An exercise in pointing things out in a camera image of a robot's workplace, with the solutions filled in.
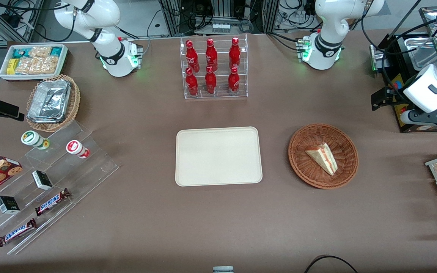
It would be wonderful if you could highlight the triangle sandwich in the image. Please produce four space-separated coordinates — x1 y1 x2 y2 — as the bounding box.
305 143 338 176

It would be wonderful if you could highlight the round brown wicker basket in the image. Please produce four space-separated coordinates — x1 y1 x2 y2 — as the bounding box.
288 123 359 189

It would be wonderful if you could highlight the cream plastic tray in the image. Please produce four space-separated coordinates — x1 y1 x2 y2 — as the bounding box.
175 127 263 187

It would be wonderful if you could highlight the oval light wicker basket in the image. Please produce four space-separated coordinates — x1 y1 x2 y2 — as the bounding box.
26 74 81 133

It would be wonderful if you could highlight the steel warmer pan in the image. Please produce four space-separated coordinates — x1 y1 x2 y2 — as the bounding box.
404 37 437 71

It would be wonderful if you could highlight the black food warmer case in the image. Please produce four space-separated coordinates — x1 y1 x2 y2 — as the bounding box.
369 6 437 133

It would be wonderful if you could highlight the red cola bottle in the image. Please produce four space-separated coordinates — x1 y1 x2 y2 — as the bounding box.
185 40 200 73
228 66 240 93
229 37 241 70
185 67 199 96
205 66 217 94
206 38 218 72

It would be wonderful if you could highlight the clear acrylic bottle rack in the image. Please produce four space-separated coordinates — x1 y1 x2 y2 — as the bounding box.
180 34 248 100

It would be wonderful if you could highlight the aluminium equipment rack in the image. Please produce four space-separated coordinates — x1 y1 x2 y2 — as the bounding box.
158 0 280 36

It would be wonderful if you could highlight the clear acrylic stepped display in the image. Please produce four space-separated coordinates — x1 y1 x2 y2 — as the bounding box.
0 121 119 255

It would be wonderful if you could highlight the red lid drink cup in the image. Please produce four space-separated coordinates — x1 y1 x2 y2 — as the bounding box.
66 140 90 159

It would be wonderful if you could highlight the foil food container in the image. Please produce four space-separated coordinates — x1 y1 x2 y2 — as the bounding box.
27 79 71 124

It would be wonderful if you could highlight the clear rice cracker bag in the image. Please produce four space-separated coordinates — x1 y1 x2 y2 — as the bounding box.
36 56 59 75
30 46 53 58
15 57 39 75

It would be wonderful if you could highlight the brown snickers bar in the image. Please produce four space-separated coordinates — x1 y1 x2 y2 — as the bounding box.
0 218 37 248
35 188 71 217

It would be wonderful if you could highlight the small black box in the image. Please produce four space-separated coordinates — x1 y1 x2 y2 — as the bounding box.
0 196 20 215
32 170 53 190

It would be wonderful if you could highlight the green lid drink cup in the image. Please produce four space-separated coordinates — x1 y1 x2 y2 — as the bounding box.
21 130 50 150

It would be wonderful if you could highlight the white snack bin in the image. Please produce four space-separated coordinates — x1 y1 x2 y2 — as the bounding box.
0 44 69 81

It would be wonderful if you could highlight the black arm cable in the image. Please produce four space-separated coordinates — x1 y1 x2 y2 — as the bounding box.
361 0 437 99

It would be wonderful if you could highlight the black floor cable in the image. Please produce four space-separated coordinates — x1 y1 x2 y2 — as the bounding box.
304 255 358 273

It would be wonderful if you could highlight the aluminium frame structure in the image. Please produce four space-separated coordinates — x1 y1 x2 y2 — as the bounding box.
0 0 46 48

